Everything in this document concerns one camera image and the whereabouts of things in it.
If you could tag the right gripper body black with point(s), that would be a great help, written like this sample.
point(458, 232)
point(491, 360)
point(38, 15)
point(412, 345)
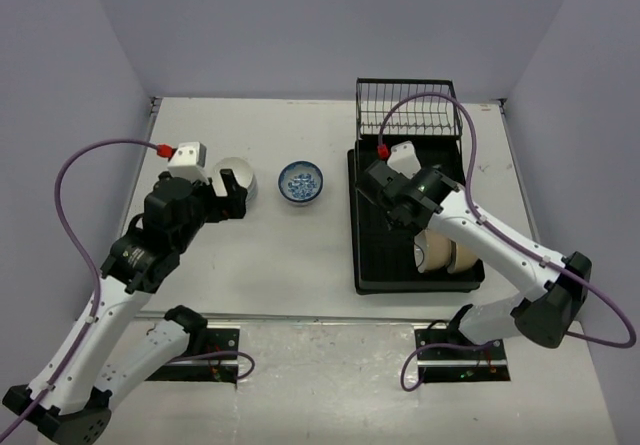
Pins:
point(393, 222)

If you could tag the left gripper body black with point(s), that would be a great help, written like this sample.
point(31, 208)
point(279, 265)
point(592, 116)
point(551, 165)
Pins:
point(208, 207)

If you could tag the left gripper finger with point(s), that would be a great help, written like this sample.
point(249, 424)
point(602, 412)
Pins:
point(234, 204)
point(230, 183)

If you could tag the red patterned blue bowl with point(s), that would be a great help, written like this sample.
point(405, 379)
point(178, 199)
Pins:
point(285, 192)

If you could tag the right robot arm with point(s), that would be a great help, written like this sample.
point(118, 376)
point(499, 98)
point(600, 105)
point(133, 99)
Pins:
point(549, 284)

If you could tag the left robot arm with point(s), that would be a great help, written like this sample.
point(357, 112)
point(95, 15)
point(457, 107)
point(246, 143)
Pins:
point(72, 400)

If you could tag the black drain tray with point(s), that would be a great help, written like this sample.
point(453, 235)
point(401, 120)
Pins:
point(383, 259)

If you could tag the beige bowl front middle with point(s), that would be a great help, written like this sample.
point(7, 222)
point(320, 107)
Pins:
point(432, 251)

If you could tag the beige bowl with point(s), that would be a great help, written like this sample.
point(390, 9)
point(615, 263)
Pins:
point(462, 259)
point(432, 251)

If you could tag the beige bowl front right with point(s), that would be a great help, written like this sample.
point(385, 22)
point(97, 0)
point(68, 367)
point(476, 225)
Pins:
point(462, 259)

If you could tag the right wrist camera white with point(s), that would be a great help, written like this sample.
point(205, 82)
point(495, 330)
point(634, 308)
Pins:
point(401, 158)

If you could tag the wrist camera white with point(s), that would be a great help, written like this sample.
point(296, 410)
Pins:
point(188, 163)
point(401, 158)

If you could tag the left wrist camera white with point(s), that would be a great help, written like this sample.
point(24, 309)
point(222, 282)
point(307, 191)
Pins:
point(188, 163)

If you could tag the black wire dish rack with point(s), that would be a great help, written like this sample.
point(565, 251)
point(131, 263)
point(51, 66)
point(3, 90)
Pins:
point(427, 115)

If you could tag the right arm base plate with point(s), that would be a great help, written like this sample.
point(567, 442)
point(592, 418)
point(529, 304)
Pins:
point(440, 365)

